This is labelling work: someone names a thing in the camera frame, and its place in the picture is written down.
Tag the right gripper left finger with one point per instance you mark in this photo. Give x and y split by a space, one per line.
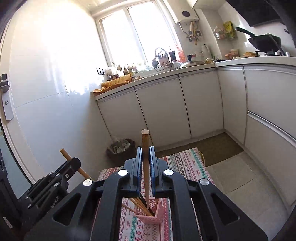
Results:
92 210

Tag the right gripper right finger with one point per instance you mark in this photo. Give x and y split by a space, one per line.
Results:
199 210

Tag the long bamboo chopstick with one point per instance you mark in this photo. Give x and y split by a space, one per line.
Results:
145 161

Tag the kitchen window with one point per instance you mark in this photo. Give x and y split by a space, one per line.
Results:
133 32

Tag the pink perforated utensil holder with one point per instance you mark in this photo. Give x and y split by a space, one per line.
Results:
156 213

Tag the dark wicker trash bin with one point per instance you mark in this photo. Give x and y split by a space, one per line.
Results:
120 150

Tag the patterned woven tablecloth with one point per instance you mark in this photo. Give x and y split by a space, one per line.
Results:
188 163

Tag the brown floor mat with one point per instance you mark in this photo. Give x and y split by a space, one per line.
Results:
214 149

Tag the white base cabinets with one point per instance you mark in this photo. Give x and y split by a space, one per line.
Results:
253 103

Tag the orange cloth on counter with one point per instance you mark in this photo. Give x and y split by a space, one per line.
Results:
112 84

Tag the white thermos jug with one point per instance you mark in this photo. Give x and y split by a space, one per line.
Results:
206 52

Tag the black wok pan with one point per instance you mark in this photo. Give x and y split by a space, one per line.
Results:
263 43

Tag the yellow snack bag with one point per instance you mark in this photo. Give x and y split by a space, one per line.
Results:
229 30

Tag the silver door handle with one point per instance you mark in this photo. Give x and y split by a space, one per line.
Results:
5 96

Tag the white wall water heater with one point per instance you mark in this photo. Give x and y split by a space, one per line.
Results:
183 13

